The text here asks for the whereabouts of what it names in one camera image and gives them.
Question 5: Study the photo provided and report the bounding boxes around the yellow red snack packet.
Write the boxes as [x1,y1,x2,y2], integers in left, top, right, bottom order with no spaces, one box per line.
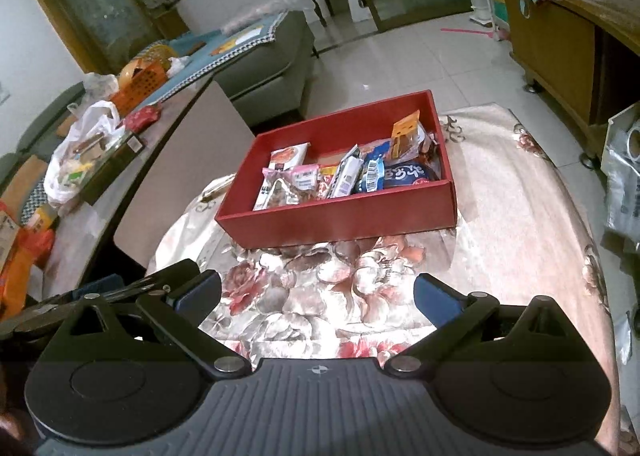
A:
[317,165,342,200]

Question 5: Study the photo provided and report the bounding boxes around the red white long snack packet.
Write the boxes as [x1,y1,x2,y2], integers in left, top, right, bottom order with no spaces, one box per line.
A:
[252,142,312,211]

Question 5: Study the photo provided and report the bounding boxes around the clear seed packet dark label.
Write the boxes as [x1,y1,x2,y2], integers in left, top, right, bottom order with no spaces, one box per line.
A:
[419,126,443,173]

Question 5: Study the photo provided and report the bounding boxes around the white stacked containers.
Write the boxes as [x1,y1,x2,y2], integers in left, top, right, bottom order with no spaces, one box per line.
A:
[469,0,494,25]

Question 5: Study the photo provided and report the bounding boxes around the blue sofa blanket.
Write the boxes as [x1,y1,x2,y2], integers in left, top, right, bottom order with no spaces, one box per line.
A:
[150,11,292,98]

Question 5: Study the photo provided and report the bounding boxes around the dark green box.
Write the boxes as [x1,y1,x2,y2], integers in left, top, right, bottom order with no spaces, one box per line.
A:
[80,128,147,205]

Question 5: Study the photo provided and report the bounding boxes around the white snack packet black print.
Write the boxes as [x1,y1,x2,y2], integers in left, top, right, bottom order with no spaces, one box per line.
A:
[327,143,365,198]

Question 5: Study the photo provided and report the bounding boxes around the pink sunflower seed packet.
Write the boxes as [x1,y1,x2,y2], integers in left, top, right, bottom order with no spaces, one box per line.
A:
[286,163,321,205]

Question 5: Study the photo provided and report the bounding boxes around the silver foil bag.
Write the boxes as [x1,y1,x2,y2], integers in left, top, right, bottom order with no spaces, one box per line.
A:
[600,103,640,248]

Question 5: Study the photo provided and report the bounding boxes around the red cardboard box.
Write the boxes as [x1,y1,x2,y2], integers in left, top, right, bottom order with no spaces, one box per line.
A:
[215,90,459,250]

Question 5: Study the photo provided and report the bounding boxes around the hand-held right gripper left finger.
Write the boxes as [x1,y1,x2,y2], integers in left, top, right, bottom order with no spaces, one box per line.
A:
[47,270,252,378]

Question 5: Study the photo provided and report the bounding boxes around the orange plastic basket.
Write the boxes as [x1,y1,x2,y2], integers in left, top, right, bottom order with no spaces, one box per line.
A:
[107,60,169,110]

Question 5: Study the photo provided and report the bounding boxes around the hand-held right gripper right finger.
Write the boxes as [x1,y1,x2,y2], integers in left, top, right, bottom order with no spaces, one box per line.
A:
[382,272,583,378]

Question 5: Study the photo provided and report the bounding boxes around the clear plastic bag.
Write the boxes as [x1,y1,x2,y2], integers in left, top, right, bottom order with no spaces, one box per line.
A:
[220,3,287,35]

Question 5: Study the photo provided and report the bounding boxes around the grey stone-top coffee table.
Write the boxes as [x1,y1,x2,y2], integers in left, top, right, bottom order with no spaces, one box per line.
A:
[0,76,257,318]

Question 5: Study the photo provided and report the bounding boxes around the orange snack bags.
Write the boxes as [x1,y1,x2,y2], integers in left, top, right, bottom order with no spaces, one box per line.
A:
[0,201,57,318]

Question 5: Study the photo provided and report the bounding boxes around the pink fly swatter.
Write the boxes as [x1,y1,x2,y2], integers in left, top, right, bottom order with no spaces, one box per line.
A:
[440,27,497,41]

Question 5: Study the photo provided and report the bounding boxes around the grey armchair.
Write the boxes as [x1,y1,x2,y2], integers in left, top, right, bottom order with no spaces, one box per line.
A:
[0,81,87,183]

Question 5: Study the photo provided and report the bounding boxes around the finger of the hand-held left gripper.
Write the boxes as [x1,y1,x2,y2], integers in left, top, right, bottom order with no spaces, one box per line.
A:
[60,258,200,313]

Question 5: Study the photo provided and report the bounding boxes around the red blue spicy snack packet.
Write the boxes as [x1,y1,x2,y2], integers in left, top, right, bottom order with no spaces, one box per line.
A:
[382,162,437,190]

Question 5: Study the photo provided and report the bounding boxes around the white plastic bag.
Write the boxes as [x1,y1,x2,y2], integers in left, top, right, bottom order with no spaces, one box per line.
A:
[44,100,127,208]

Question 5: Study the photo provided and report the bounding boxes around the wooden cabinet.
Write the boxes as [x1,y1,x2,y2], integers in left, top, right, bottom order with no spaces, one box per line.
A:
[494,0,640,158]

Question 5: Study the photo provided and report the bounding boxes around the grey sofa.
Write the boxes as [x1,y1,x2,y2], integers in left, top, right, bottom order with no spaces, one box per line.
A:
[215,11,317,128]

